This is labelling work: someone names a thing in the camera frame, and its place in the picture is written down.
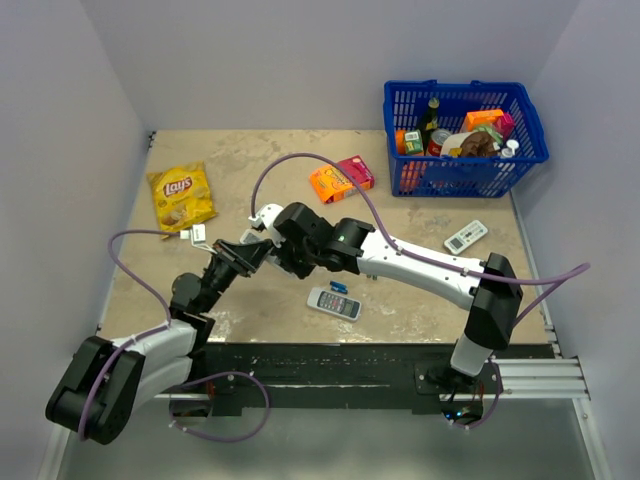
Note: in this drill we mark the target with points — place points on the yellow Lays chips bag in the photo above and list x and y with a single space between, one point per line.
181 197

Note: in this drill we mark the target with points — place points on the orange pink box in basket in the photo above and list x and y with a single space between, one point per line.
495 122

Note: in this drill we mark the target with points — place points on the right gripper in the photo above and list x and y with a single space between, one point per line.
302 270

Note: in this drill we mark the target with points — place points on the small white remote control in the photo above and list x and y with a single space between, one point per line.
466 237

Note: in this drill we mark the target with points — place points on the orange pink sponge box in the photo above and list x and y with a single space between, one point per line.
332 185

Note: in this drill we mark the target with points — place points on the grey-faced remote control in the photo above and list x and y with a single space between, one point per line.
334 304

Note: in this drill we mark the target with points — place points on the blue plastic basket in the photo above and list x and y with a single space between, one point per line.
405 102

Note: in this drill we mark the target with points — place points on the brown snack packet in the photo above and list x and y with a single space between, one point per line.
476 144

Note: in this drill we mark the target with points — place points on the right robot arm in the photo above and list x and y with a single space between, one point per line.
486 289

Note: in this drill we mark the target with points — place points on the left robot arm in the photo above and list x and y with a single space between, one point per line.
108 379

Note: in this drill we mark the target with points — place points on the black table front rail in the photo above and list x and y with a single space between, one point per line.
412 377

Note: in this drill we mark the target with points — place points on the white bottle cap item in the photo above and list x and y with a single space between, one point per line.
509 149

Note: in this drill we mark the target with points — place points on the white long remote control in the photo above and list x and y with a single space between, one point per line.
255 240

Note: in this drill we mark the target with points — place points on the aluminium frame rail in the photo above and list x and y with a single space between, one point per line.
539 378

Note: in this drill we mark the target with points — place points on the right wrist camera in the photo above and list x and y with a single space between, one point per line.
264 219

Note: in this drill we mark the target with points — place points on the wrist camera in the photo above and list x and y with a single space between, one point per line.
264 219
196 234

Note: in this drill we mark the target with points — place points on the dark glass bottle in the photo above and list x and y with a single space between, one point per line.
428 122

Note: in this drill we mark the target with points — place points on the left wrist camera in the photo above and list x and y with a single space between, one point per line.
196 234

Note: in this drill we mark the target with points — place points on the green yellow carton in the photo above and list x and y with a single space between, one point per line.
413 143

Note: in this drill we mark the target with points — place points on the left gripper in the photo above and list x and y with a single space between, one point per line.
244 259

